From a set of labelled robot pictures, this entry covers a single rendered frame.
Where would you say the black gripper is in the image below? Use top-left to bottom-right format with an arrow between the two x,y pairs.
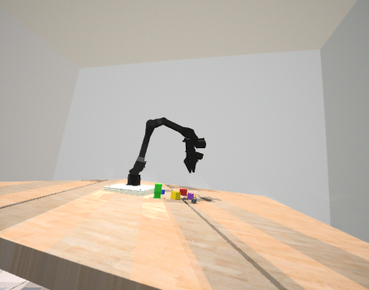
184,147 -> 200,173

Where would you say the yellow block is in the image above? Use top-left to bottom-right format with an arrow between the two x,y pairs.
170,191 -> 181,200

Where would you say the green block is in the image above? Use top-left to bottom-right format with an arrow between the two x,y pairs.
154,183 -> 162,192
153,191 -> 161,199

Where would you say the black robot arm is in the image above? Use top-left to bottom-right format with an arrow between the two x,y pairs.
125,117 -> 206,186

